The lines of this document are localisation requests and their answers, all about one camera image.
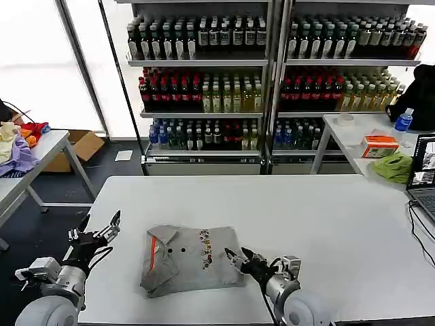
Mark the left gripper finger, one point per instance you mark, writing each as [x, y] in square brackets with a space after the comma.
[81, 228]
[113, 225]

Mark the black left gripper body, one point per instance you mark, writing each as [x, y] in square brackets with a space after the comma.
[86, 246]

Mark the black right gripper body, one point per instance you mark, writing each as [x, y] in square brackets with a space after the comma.
[260, 268]

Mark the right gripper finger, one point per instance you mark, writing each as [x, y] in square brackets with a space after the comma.
[251, 255]
[235, 261]

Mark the grey printed shirt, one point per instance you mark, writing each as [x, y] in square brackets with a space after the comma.
[190, 268]

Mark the white paper sheet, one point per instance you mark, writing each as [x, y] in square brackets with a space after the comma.
[123, 155]

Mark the open cardboard box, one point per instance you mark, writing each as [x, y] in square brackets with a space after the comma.
[83, 144]

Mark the grey side table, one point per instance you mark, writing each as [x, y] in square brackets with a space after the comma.
[51, 146]

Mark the purple cloth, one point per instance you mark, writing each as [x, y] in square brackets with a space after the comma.
[22, 158]

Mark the orange cloth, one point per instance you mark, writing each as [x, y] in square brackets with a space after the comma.
[30, 140]

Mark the red cloth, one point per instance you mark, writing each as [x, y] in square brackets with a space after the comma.
[34, 128]

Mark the cream cloth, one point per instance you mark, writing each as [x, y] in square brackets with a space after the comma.
[7, 141]

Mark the black slanted pole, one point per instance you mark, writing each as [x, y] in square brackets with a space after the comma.
[120, 85]

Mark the white side desk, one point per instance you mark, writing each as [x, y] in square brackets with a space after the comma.
[351, 139]

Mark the white tape roll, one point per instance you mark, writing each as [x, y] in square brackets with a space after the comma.
[346, 119]

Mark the metal shelf of bottles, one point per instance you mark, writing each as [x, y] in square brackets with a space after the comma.
[204, 85]
[340, 85]

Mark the green cloth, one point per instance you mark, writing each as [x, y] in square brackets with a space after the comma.
[394, 167]

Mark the orange tissue box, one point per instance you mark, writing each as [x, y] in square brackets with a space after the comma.
[380, 146]

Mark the black laptop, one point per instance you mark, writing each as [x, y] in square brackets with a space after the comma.
[425, 169]

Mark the blue label water bottle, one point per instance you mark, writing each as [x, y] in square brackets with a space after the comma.
[403, 121]

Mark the black bag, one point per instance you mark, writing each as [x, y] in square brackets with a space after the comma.
[418, 96]

